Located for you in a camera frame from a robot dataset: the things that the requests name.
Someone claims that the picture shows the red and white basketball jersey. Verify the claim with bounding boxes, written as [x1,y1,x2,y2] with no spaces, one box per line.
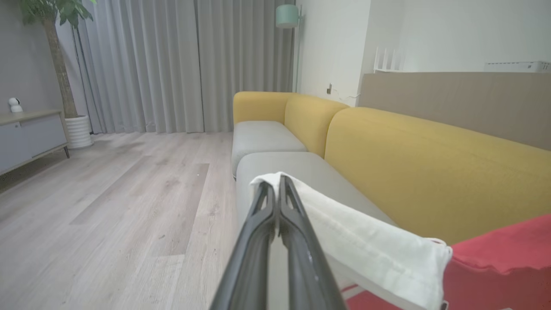
[250,172,551,310]

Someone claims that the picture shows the yellow sofa armrest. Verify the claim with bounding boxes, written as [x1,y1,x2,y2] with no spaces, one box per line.
[233,91,298,125]

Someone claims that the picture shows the large yellow sofa backrest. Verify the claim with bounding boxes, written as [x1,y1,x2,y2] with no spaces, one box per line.
[325,107,551,246]

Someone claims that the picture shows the narrow yellow sofa backrest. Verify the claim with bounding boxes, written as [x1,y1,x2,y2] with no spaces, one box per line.
[284,94,350,158]

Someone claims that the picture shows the flat white box device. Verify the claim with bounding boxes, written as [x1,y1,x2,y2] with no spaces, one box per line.
[484,61,551,73]

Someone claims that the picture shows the grey pleated curtains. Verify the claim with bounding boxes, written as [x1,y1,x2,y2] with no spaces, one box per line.
[71,0,297,134]

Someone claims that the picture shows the green indoor tree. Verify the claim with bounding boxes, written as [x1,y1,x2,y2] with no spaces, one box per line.
[19,0,94,119]

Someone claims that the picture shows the wall socket with cable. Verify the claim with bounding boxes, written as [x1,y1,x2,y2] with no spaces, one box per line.
[326,83,360,102]

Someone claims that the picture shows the mint green floor lamp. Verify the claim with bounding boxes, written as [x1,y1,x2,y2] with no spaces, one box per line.
[275,4,303,93]

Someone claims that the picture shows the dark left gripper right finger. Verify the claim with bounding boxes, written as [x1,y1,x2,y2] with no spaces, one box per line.
[278,174,347,310]

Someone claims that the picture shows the white router with antennas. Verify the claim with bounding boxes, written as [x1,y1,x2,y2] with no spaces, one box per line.
[373,46,406,73]

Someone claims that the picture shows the low grey TV cabinet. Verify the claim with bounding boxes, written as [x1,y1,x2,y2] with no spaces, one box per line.
[0,109,71,176]

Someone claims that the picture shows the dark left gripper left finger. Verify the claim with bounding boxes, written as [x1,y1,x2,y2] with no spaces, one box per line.
[210,181,276,310]

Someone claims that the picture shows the small grey sofa seat cushion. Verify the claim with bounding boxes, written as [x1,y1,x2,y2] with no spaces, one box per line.
[232,121,308,178]

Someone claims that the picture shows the white ribbed plant pot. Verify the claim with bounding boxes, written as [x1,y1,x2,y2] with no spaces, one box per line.
[65,114,93,149]

